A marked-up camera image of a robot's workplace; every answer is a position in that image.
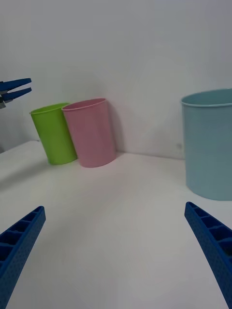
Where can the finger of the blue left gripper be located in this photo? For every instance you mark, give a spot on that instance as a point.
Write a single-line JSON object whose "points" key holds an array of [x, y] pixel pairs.
{"points": [[17, 83], [19, 93]]}

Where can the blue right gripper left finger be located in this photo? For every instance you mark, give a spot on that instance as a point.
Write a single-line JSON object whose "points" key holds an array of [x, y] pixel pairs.
{"points": [[21, 246]]}

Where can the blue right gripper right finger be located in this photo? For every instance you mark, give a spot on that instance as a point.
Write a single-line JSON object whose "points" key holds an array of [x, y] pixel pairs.
{"points": [[212, 246]]}

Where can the yellow-green plastic bin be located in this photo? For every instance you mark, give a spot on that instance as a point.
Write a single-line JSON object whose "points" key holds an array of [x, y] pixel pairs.
{"points": [[55, 137]]}

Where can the pink plastic bin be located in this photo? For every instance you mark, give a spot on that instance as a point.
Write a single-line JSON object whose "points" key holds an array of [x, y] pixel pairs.
{"points": [[93, 135]]}

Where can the pale blue plastic bin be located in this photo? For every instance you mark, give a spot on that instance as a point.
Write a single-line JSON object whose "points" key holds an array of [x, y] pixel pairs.
{"points": [[210, 149]]}

